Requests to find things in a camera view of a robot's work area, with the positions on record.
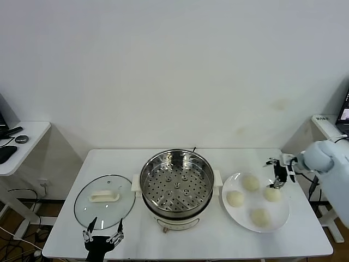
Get white round plate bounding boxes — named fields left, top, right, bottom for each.
left=221, top=171, right=291, bottom=233

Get thin black desk cable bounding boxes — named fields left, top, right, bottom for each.
left=0, top=135, right=15, bottom=148

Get white table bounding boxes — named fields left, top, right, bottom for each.
left=42, top=148, right=334, bottom=260

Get white steamed baozi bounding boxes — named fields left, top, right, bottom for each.
left=242, top=174, right=260, bottom=192
left=226, top=190, right=245, bottom=208
left=250, top=208, right=271, bottom=228
left=263, top=187, right=282, bottom=203

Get tangled black floor cables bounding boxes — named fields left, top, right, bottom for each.
left=0, top=234, right=36, bottom=262

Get white floor cable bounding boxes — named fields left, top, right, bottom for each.
left=0, top=228, right=43, bottom=251

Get white side desk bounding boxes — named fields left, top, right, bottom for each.
left=0, top=121, right=58, bottom=241
left=311, top=114, right=349, bottom=243

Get dark grey monitor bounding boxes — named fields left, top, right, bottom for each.
left=0, top=92, right=20, bottom=140

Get open dark laptop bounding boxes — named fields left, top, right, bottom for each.
left=335, top=91, right=349, bottom=134

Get perforated steel steamer basket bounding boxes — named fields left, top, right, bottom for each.
left=139, top=148, right=215, bottom=212

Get white wall socket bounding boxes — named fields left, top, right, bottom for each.
left=37, top=178, right=52, bottom=192

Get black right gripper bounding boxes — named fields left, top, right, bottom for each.
left=263, top=157, right=298, bottom=190

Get black floor cable loop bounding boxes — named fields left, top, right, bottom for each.
left=7, top=188, right=51, bottom=235

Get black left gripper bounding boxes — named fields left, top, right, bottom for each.
left=82, top=217, right=125, bottom=262

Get cream electric cooker base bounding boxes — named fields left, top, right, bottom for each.
left=131, top=169, right=223, bottom=235

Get glass lid with cream handle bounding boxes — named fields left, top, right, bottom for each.
left=73, top=174, right=136, bottom=230

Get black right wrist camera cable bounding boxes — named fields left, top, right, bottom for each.
left=297, top=171, right=318, bottom=186

